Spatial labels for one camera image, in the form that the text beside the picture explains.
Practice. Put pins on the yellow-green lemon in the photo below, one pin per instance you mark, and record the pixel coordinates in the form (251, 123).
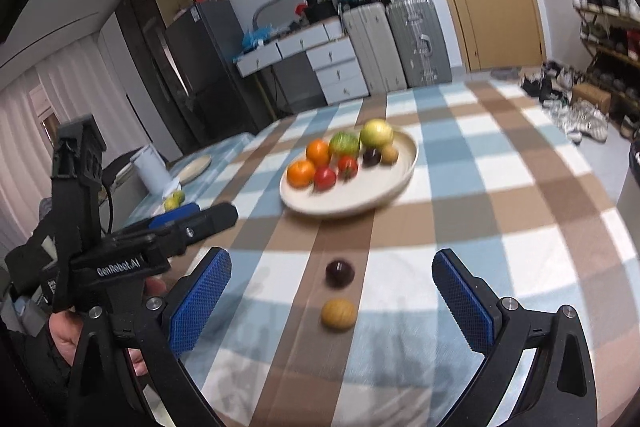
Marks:
(178, 196)
(170, 204)

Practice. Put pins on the yellow-green lemon front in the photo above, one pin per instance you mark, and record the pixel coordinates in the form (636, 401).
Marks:
(170, 204)

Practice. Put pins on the white kettle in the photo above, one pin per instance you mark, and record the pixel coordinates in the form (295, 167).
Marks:
(151, 170)

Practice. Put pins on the dark plum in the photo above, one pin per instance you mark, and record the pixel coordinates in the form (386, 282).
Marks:
(371, 157)
(339, 273)

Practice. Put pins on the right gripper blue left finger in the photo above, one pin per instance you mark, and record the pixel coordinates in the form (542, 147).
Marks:
(191, 301)

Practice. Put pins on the beige suitcase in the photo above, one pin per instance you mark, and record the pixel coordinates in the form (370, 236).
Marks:
(375, 48)

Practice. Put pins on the orange mandarin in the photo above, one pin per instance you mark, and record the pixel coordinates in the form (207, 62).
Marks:
(318, 152)
(300, 174)

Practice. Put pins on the yellow-green guava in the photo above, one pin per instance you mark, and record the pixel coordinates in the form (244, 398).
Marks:
(376, 133)

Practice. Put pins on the dark grey refrigerator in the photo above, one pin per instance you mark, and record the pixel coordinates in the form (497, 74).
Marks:
(204, 42)

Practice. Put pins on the small cream plate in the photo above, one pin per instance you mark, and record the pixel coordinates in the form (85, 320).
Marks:
(194, 169)

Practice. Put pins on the small checkered side tablecloth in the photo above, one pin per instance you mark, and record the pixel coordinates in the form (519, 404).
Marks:
(201, 190)

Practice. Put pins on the red tomato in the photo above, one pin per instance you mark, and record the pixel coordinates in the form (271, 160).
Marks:
(324, 179)
(347, 167)

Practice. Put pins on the silver suitcase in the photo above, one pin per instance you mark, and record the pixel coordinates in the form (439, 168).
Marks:
(420, 42)

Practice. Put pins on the wooden shoe rack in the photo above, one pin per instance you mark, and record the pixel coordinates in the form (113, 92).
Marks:
(609, 31)

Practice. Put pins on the brown kiwi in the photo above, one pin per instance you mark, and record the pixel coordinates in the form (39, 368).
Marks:
(389, 155)
(339, 314)

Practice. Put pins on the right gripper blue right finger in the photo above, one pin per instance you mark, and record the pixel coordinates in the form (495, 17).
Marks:
(469, 299)

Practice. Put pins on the cardboard box on floor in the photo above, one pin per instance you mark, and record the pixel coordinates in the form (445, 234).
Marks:
(585, 92)

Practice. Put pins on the yellow-green lemon back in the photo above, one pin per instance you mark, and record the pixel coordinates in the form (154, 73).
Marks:
(178, 196)

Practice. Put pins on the black tall cabinet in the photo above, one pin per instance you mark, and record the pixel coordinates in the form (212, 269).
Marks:
(143, 24)

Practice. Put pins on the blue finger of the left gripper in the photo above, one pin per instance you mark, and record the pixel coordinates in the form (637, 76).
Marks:
(181, 212)
(209, 222)

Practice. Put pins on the green bumpy citrus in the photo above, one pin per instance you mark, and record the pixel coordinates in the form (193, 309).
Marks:
(344, 144)

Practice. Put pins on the white drawer desk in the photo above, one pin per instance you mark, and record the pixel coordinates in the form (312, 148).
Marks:
(317, 63)

